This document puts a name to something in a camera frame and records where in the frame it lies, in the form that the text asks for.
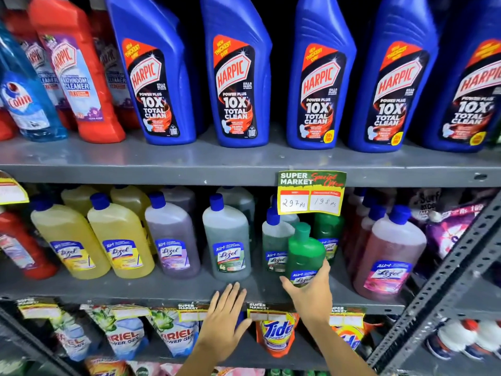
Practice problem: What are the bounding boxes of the person's right hand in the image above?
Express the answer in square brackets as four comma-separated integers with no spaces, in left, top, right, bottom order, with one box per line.
[279,258,333,330]

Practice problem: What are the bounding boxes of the person's left hand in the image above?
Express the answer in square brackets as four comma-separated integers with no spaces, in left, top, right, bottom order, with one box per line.
[195,282,253,363]

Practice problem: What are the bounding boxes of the small green floor cleaner bottle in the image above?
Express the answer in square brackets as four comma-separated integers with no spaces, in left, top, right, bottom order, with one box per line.
[285,222,326,289]
[312,212,345,263]

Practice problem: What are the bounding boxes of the person's left forearm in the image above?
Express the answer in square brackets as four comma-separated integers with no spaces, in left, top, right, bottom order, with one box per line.
[175,346,224,376]

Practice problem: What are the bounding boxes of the yellow shelf price tag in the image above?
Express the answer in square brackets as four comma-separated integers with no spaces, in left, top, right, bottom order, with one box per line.
[176,303,210,322]
[111,305,152,320]
[330,306,367,328]
[0,171,30,206]
[16,297,62,320]
[247,302,281,322]

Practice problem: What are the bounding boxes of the orange detergent pouch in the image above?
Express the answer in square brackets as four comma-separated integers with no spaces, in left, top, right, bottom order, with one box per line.
[256,311,300,358]
[332,323,368,351]

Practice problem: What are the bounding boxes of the small grey-green floor cleaner bottle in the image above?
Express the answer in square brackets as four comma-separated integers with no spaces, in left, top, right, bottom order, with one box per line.
[262,207,295,274]
[270,193,301,228]

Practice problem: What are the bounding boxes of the white and green detergent pouch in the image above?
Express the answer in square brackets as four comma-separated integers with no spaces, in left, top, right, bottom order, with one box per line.
[150,308,201,357]
[50,308,93,361]
[80,304,150,361]

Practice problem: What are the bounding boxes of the grey metal shelf board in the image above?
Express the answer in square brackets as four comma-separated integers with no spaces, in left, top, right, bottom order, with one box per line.
[0,246,406,316]
[0,125,501,189]

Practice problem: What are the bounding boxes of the purple floor cleaner bottle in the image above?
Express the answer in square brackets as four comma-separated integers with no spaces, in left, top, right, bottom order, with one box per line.
[161,185,196,216]
[144,191,201,279]

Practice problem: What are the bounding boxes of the pink floor cleaner bottle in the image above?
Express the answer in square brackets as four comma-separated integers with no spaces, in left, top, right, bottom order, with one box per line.
[344,203,388,278]
[353,204,427,302]

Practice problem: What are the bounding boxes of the green and yellow offer tag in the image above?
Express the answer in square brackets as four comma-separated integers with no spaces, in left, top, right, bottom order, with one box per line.
[277,170,347,216]

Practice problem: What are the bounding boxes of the yellow floor cleaner bottle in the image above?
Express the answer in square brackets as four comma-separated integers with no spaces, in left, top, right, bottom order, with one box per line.
[60,185,99,216]
[110,185,152,231]
[87,192,156,279]
[30,197,112,280]

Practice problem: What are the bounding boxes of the perforated grey metal rack upright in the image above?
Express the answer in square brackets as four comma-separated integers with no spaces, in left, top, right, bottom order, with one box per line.
[366,191,501,375]

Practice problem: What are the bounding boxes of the dark detergent pouch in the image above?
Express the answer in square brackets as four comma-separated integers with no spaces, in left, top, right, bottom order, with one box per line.
[407,188,445,224]

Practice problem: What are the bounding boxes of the white bottle with red cap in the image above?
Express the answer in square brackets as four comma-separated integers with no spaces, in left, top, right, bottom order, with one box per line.
[464,319,501,361]
[426,319,480,361]

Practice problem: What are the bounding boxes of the purple detergent pouch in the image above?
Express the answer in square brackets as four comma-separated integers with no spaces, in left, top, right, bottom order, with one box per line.
[425,203,487,260]

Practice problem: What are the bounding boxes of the grey metal diagonal rack brace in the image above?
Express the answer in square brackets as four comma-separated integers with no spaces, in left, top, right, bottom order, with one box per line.
[0,305,81,376]

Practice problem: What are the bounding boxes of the red floor cleaner bottle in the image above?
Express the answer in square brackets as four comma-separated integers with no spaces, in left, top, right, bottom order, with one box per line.
[0,207,59,281]

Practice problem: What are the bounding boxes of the blue toilet cleaner bottle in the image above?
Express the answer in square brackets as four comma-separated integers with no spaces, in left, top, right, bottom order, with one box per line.
[421,0,501,153]
[347,0,439,153]
[104,0,197,146]
[286,0,357,151]
[200,0,273,149]

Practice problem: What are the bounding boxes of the red bathroom cleaner bottle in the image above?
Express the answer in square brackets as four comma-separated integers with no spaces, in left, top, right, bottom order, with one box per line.
[88,0,141,131]
[0,107,18,142]
[27,0,127,144]
[3,9,77,131]

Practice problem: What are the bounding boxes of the light blue glass cleaner bottle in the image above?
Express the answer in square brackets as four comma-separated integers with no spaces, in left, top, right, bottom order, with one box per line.
[0,22,69,143]

